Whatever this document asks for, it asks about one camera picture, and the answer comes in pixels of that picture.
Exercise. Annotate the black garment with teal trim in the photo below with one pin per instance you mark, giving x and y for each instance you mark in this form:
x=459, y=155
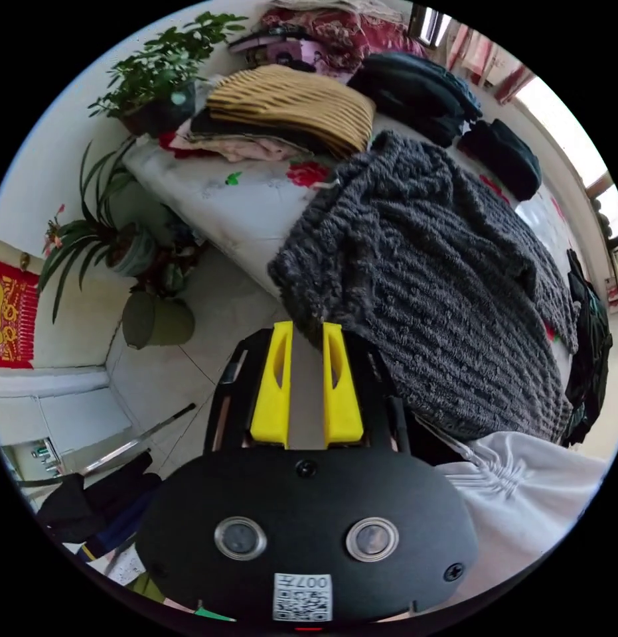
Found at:
x=590, y=348

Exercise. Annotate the stack of red flowered quilts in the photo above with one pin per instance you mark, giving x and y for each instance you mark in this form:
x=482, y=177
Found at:
x=338, y=30

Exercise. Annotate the window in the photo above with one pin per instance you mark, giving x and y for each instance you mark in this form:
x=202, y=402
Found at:
x=542, y=104

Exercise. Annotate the bed with flowered white sheet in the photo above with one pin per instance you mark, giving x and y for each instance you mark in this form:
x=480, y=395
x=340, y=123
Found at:
x=224, y=204

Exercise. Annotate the folded black garment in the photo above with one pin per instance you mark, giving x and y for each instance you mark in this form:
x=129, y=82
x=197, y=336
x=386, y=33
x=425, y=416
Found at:
x=505, y=156

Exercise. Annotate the long-leaved potted plant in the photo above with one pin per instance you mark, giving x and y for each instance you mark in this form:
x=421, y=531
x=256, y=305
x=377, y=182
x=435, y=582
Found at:
x=129, y=249

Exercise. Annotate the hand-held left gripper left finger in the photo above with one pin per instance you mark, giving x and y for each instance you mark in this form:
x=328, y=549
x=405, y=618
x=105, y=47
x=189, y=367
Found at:
x=271, y=393

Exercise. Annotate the pile of dark clothes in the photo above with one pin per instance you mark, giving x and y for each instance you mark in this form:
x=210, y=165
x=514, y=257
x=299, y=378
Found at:
x=418, y=92

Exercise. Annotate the pile of clothes with striped top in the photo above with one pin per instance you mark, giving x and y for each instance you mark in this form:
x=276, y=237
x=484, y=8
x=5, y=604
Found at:
x=289, y=107

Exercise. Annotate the gray wool pants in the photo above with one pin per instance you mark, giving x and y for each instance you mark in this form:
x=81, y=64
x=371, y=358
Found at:
x=428, y=298

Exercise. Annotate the bushy leafy potted plant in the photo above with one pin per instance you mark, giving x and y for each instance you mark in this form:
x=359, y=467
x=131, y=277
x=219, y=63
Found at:
x=159, y=74

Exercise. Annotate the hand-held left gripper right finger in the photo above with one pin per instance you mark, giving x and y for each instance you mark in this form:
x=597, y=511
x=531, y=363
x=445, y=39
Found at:
x=341, y=398

